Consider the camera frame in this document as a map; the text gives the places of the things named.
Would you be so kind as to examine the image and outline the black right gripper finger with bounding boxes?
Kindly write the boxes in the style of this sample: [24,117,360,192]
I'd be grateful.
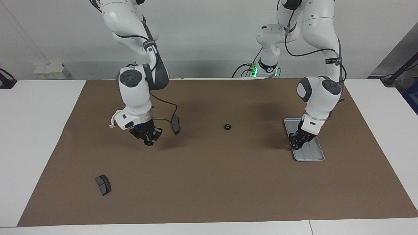
[135,132,150,146]
[149,129,163,145]

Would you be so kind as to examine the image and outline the silver metal tray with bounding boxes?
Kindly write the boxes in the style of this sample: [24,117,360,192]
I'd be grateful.
[283,118,325,162]

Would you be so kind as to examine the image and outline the long dark brake pad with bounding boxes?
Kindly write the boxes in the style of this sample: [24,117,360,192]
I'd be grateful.
[171,115,181,135]

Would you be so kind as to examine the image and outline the short dark brake pad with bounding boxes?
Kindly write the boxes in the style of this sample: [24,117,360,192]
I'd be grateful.
[95,174,112,196]

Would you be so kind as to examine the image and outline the brown table mat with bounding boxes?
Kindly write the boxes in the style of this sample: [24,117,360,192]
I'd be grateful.
[17,78,418,227]

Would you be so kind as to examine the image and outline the black stand pole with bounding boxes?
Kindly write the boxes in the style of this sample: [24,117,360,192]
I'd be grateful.
[380,54,418,87]

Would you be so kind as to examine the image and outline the blue box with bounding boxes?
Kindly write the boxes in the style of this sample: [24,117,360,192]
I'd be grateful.
[402,83,418,115]

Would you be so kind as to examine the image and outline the black table clamp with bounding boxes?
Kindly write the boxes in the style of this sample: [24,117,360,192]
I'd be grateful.
[0,69,17,89]

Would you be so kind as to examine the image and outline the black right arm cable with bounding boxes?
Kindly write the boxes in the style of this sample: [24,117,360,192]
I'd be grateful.
[113,20,178,124]

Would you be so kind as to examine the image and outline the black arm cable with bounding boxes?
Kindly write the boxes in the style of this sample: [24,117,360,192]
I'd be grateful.
[284,0,347,121]
[113,20,178,124]

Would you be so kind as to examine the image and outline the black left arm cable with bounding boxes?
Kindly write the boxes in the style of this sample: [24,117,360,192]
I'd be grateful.
[284,0,347,121]

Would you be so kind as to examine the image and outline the black left base cables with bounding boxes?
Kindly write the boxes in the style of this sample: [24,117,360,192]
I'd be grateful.
[232,49,263,78]

